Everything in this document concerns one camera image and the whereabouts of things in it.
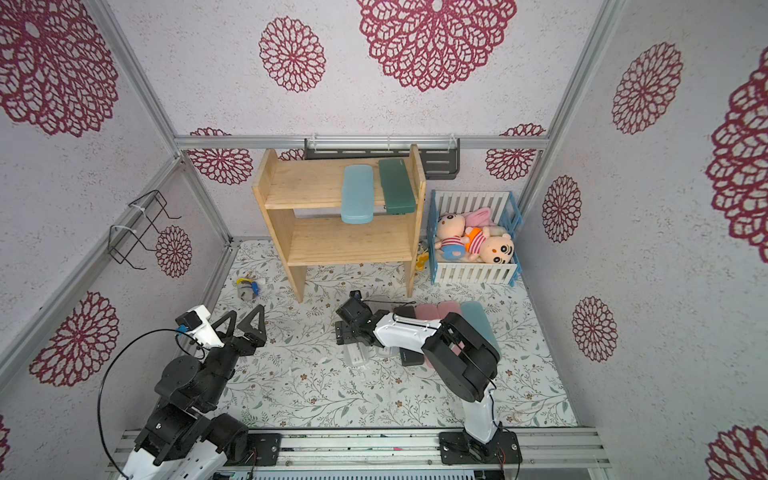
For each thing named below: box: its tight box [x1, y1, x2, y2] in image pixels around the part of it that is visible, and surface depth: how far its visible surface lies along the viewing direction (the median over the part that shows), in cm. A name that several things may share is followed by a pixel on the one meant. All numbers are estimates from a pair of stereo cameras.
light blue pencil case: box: [341, 164, 375, 225], surface depth 73 cm
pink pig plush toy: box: [435, 207, 496, 260], surface depth 108 cm
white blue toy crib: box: [427, 190, 523, 287], surface depth 108 cm
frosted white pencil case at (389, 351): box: [378, 346, 400, 358], surface depth 91 cm
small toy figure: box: [236, 278, 259, 302], surface depth 102 cm
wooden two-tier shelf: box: [253, 144, 427, 302], surface depth 89 cm
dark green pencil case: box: [379, 158, 417, 215], surface depth 76 cm
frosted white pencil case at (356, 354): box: [344, 342, 369, 368], surface depth 89 cm
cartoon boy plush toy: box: [461, 226, 515, 264], surface depth 103 cm
